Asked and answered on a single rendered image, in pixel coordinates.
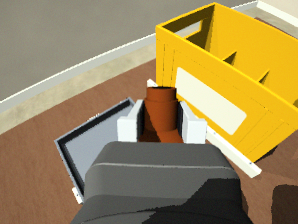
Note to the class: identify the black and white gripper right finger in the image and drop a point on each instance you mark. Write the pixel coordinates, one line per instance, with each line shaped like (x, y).
(191, 128)

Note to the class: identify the yellow plastic crate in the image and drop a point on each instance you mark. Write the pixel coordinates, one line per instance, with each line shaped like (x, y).
(237, 104)

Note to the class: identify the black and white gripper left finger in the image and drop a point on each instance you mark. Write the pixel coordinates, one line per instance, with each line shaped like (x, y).
(130, 128)

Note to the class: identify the light grey rectangular tray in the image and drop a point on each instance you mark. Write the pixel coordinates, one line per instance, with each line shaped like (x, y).
(79, 147)

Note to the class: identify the brown glass bottle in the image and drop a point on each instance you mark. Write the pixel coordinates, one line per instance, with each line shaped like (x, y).
(161, 114)

